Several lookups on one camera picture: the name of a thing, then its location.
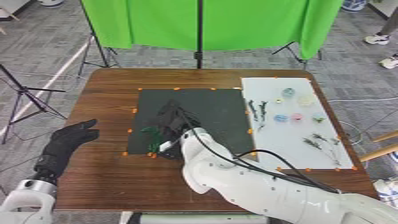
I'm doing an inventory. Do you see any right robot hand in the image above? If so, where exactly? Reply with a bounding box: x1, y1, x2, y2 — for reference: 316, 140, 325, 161
153, 99, 203, 144

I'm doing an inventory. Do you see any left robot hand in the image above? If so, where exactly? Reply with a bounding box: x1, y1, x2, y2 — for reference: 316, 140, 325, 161
44, 118, 101, 162

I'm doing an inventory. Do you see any green sprig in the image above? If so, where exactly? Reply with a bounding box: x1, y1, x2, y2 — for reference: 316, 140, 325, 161
311, 133, 345, 158
256, 101, 270, 132
247, 99, 259, 122
139, 125, 165, 153

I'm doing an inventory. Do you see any dark mat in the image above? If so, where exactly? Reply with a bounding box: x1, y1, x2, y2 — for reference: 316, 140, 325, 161
126, 87, 256, 156

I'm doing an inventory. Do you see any black tripod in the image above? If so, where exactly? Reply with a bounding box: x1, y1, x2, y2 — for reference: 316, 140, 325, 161
0, 64, 69, 145

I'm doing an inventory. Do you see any white sheet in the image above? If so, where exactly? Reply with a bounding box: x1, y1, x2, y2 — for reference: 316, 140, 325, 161
240, 77, 355, 170

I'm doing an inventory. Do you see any blue flower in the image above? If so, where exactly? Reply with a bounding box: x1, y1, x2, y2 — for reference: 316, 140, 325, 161
279, 87, 298, 98

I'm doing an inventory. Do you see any black backdrop stand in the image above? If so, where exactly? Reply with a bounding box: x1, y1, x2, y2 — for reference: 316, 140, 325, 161
76, 0, 325, 77

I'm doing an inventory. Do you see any pale grey bar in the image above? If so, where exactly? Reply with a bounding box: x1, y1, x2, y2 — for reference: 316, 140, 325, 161
119, 213, 272, 224

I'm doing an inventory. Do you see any person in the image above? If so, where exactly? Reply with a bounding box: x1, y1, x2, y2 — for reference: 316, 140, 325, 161
362, 19, 398, 70

